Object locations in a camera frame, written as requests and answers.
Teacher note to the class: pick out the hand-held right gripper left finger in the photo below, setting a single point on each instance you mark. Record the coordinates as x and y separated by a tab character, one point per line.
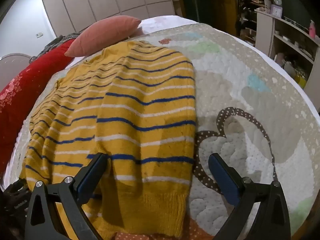
91	175

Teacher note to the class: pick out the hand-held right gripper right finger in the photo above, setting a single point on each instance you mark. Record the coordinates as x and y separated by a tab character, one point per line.
222	177

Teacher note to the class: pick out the yellow striped sweater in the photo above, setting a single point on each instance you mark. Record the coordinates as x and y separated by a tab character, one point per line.
137	105

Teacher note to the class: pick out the printed quilted blanket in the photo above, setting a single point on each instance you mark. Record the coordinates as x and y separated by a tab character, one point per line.
237	67

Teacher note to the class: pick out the red floral quilt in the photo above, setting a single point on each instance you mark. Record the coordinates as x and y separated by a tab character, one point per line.
22	87

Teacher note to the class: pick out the grey plaid cloth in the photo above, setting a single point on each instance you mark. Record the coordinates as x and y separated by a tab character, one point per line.
53	44

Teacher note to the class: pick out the pink pillow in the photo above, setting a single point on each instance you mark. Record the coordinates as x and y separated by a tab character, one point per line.
105	33

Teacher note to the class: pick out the white shelf unit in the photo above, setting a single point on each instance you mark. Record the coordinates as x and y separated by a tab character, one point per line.
265	30

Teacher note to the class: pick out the white bed sheet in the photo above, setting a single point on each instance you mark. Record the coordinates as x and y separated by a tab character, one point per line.
160	21

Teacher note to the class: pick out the dark cluttered rack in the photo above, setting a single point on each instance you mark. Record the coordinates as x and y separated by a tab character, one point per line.
247	7

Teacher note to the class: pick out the pink bottle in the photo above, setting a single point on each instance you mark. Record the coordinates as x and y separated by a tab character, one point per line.
312	30

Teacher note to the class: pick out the purple square clock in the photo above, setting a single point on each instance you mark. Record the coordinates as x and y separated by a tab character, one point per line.
276	11

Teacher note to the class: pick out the dark green door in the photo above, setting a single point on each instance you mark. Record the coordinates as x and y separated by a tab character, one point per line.
200	0

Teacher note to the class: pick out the dark green board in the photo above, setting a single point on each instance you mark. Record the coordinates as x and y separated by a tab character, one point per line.
297	5

